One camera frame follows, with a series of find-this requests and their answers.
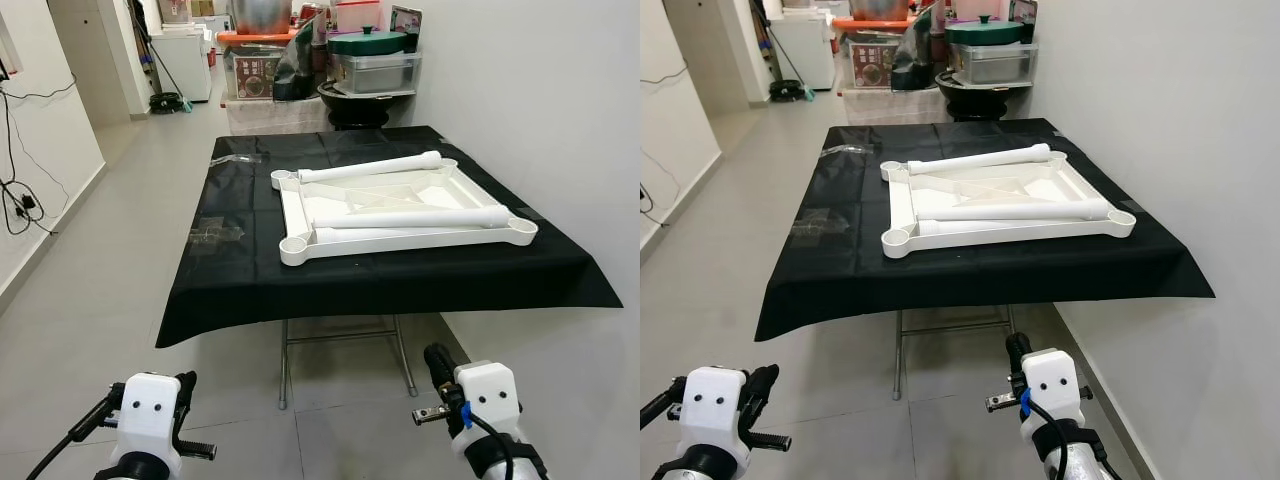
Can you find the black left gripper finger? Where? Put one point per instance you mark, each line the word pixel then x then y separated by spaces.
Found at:
pixel 772 440
pixel 198 449
pixel 762 385
pixel 186 390

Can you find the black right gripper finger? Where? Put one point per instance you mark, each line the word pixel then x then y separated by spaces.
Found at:
pixel 1017 360
pixel 438 370

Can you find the black table cloth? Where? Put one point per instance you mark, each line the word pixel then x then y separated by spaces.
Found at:
pixel 850 285
pixel 250 290

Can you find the square clear tape patch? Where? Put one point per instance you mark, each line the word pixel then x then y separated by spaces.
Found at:
pixel 218 235
pixel 825 225

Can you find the white plastic table top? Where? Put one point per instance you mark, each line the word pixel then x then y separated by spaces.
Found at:
pixel 900 215
pixel 298 225

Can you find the crinkled clear tape strip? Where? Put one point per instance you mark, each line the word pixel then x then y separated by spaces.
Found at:
pixel 238 158
pixel 848 151

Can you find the black round wok stand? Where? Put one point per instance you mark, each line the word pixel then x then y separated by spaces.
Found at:
pixel 360 105
pixel 980 98

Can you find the bench with white lace cloth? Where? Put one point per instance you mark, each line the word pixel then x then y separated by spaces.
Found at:
pixel 275 115
pixel 890 107

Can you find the black floor mop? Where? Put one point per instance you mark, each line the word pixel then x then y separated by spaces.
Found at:
pixel 788 92
pixel 168 102

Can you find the clear plastic container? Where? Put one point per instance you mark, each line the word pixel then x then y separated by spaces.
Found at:
pixel 375 73
pixel 992 63

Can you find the black plastic bag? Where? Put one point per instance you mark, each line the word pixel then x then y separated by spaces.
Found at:
pixel 295 72
pixel 912 62

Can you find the white cabinet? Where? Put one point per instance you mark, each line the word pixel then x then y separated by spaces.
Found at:
pixel 185 65
pixel 805 55

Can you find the green pot with lid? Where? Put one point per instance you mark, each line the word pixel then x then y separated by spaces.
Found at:
pixel 368 43
pixel 985 32

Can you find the dark framed picture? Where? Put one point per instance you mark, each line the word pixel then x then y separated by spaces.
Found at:
pixel 408 25
pixel 1024 18

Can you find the white box with pink lid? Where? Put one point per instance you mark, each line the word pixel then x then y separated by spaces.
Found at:
pixel 358 15
pixel 978 8

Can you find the steel pot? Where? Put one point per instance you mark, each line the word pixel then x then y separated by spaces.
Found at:
pixel 878 8
pixel 260 15

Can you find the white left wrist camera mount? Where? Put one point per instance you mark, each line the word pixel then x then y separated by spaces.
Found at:
pixel 715 410
pixel 150 410

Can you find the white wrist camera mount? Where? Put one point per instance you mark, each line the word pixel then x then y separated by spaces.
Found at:
pixel 490 395
pixel 715 410
pixel 1050 385
pixel 150 410

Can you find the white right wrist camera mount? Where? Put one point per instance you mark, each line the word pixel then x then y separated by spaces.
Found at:
pixel 490 395
pixel 1050 385

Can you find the metal folding table frame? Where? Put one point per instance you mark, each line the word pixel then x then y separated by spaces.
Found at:
pixel 285 360
pixel 900 350

